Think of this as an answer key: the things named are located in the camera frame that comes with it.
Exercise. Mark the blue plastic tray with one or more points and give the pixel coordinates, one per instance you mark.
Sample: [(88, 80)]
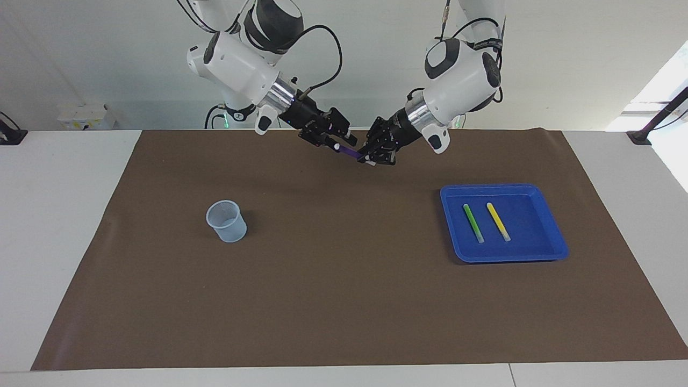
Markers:
[(532, 247)]

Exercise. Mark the black table clamp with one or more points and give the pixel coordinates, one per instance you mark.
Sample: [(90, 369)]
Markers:
[(11, 137)]

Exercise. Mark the black pole stand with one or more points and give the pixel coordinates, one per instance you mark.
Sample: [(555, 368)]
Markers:
[(639, 137)]

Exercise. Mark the brown table mat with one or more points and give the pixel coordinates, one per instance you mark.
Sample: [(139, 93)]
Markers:
[(344, 269)]

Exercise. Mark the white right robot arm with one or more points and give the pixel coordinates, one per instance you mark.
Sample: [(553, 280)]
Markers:
[(236, 64)]

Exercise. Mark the purple marker pen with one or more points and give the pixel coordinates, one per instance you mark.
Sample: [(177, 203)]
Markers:
[(350, 153)]

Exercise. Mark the green marker pen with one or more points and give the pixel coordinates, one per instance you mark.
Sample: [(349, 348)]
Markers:
[(473, 223)]

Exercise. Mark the bright window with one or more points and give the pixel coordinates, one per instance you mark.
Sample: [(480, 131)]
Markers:
[(669, 75)]

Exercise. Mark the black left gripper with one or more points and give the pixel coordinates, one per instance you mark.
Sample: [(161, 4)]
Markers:
[(400, 129)]

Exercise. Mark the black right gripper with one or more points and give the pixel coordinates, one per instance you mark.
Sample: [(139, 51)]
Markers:
[(303, 117)]

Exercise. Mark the yellow marker pen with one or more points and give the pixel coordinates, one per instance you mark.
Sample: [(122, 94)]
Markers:
[(499, 223)]

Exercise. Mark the white power strip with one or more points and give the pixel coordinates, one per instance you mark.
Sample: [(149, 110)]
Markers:
[(86, 117)]

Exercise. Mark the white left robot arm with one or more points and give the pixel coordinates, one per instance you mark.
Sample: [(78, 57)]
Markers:
[(462, 70)]

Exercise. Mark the translucent plastic cup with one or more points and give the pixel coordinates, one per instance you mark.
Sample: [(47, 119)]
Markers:
[(226, 226)]

